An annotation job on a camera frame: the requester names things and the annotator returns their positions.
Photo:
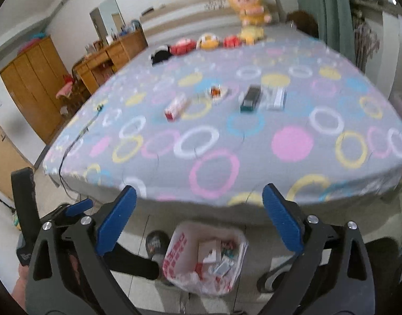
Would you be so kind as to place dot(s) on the white flat box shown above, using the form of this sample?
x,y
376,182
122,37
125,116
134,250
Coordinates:
x,y
276,98

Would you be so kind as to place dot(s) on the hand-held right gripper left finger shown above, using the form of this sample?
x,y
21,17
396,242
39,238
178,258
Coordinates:
x,y
117,223

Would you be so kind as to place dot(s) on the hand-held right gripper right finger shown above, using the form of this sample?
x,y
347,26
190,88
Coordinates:
x,y
283,220

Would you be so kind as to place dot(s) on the black slipper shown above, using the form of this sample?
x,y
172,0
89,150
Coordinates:
x,y
274,277
158,246

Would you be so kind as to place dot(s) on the small red plush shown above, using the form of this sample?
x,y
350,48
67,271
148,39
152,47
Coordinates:
x,y
232,41

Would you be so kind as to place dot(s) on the blue and white small carton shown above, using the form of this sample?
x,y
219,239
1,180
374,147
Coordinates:
x,y
222,266

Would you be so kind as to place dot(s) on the yellow and white plush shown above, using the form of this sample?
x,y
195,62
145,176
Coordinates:
x,y
207,41

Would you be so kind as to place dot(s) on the person's left hand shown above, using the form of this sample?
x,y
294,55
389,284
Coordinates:
x,y
20,285

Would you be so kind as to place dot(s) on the red and white box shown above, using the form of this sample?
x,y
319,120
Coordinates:
x,y
177,107

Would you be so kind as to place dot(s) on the green curtain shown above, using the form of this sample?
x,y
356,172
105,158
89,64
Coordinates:
x,y
332,16

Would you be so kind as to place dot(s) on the wooden wardrobe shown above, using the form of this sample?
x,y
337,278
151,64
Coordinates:
x,y
33,85

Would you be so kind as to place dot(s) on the bed with circle-print sheet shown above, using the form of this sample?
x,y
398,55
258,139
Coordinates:
x,y
253,144

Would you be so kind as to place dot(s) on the large red plush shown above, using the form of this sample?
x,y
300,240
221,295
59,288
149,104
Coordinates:
x,y
182,46

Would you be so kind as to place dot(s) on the wall mirror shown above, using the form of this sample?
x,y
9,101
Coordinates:
x,y
107,13

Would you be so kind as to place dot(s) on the brown plush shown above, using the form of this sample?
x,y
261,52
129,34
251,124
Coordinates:
x,y
302,23

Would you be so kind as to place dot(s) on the pink bundle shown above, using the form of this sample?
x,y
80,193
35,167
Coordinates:
x,y
32,42

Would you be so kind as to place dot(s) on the dark teal box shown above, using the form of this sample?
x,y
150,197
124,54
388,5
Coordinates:
x,y
250,98

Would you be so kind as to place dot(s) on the pink cloth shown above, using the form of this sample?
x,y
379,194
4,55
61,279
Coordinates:
x,y
65,88

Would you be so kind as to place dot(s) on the red snack packet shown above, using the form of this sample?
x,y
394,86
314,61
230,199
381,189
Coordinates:
x,y
226,244

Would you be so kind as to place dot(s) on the white moulded box tray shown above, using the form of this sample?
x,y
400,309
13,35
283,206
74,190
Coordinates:
x,y
208,248

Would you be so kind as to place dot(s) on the wooden headboard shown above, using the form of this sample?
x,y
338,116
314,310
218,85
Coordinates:
x,y
187,14

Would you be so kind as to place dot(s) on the yellow duck plush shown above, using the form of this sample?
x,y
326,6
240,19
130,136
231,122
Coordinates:
x,y
251,35

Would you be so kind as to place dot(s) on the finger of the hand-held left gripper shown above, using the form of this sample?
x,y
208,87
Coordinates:
x,y
23,200
79,205

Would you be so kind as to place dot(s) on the wooden desk with drawers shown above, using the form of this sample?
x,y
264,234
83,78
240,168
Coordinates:
x,y
102,62

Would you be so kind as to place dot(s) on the white and orange packet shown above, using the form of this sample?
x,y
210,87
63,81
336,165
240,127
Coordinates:
x,y
217,92

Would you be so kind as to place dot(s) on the bin with white plastic bag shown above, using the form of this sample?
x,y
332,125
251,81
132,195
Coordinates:
x,y
184,262

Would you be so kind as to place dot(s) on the black and white plush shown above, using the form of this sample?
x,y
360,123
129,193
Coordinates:
x,y
161,54

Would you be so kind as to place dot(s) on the large yellow plush in bag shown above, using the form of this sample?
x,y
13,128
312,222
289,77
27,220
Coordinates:
x,y
250,6

